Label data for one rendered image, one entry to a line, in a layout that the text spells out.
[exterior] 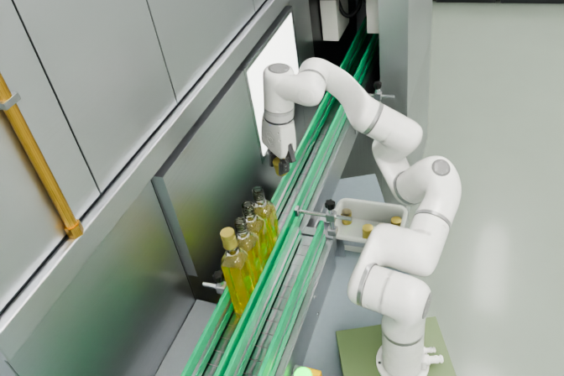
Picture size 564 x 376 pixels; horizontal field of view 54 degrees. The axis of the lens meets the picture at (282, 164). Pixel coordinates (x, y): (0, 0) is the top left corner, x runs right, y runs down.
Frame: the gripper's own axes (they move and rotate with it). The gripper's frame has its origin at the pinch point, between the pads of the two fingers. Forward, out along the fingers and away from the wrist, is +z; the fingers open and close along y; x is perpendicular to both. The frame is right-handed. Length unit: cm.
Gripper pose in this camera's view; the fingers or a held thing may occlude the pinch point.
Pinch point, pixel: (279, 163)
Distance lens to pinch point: 146.6
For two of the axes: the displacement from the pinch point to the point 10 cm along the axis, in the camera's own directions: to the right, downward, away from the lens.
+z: 0.0, 7.7, 6.3
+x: 8.3, -3.6, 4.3
